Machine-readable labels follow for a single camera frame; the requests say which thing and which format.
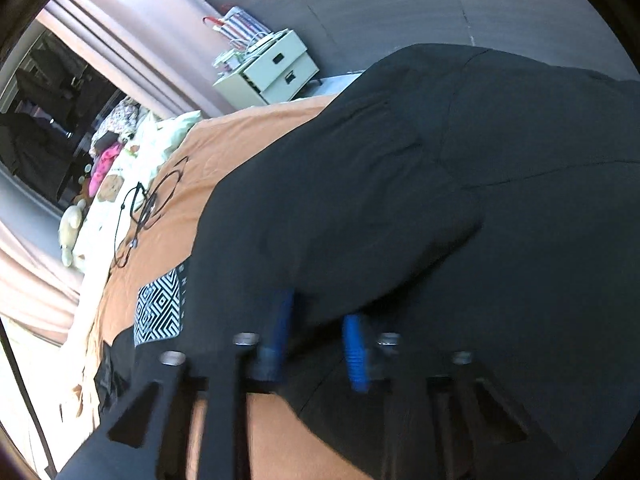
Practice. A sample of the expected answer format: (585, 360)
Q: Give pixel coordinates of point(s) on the dark hanging clothes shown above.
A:
(45, 100)

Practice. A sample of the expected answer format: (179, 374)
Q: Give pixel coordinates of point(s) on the cream bedside drawer cabinet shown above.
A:
(280, 60)

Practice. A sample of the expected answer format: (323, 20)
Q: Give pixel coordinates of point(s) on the orange bed sheet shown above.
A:
(200, 170)

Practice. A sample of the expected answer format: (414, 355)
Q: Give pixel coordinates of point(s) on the pink curtain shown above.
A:
(35, 285)
(140, 25)

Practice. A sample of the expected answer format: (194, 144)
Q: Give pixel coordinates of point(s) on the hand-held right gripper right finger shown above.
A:
(355, 355)

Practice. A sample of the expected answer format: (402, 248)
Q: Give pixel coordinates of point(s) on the black garment with geometric patch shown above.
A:
(157, 310)

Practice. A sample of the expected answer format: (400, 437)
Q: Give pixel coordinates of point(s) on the pale printed quilt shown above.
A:
(145, 145)

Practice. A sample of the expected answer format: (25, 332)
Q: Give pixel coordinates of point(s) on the cream plush toy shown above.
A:
(70, 230)

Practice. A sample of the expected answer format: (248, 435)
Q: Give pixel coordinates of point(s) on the floral cloth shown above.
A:
(120, 112)

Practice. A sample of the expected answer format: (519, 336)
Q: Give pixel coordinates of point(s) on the pink cloth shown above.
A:
(105, 165)

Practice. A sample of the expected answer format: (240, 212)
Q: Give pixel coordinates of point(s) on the small printed box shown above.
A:
(230, 64)

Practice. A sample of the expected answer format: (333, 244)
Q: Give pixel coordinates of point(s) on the large black garment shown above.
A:
(425, 210)

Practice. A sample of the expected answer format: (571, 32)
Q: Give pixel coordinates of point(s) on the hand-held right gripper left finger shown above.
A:
(277, 330)

